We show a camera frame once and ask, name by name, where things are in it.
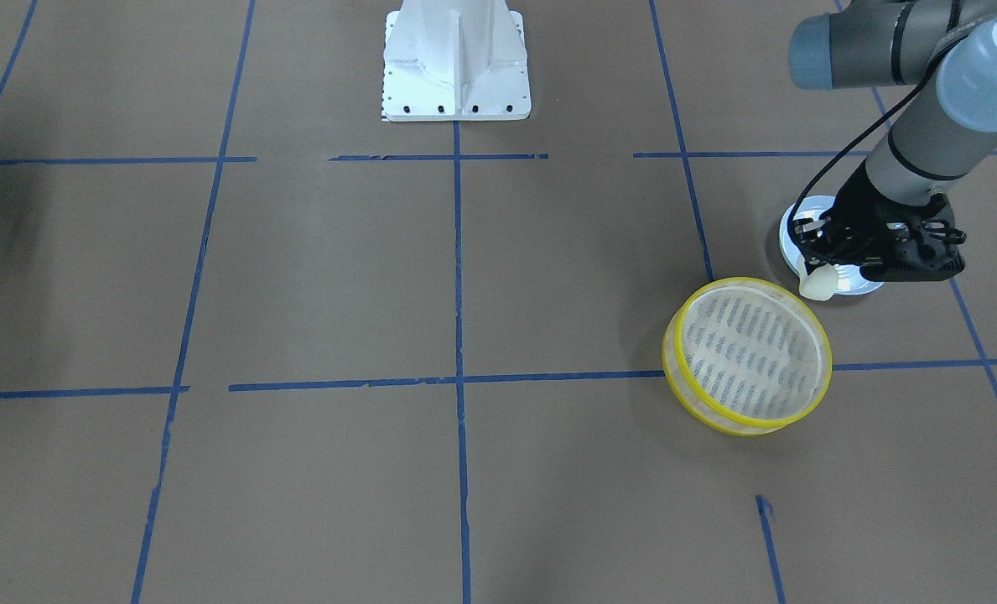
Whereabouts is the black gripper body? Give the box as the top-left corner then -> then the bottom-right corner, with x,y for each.
793,164 -> 967,283

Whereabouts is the white steamed bun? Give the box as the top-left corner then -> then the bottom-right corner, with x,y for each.
798,263 -> 839,301

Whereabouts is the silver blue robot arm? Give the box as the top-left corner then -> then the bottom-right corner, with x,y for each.
781,1 -> 997,292

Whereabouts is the yellow rimmed steamer basket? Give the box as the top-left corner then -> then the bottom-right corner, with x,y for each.
662,278 -> 834,436

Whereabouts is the light blue plate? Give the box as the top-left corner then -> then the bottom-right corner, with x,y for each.
778,195 -> 884,297

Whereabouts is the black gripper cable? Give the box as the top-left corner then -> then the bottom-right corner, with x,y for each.
786,34 -> 960,244

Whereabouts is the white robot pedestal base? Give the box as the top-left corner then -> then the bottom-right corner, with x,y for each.
381,1 -> 532,122

